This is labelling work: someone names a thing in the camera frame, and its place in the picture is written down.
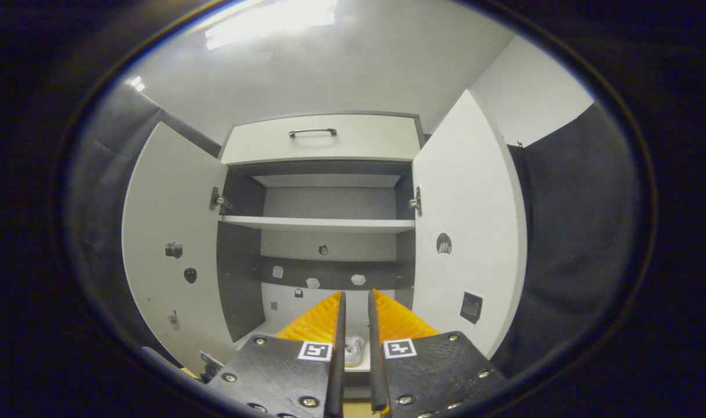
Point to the ceiling light panel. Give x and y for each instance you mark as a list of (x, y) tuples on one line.
[(272, 20)]

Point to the white shoe cabinet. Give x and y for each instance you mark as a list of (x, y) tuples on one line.
[(330, 223)]

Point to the white door with camera sticker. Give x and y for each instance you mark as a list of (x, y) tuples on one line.
[(173, 191)]

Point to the white door with headphones sticker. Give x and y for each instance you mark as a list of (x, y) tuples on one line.
[(475, 203)]

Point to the metal door hinge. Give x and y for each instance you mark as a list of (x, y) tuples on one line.
[(218, 201), (415, 202)]

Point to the white shoe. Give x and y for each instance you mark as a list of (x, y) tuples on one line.
[(354, 349)]

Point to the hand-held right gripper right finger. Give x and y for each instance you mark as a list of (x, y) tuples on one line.
[(376, 371)]

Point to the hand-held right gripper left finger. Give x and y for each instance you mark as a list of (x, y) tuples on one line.
[(338, 360)]

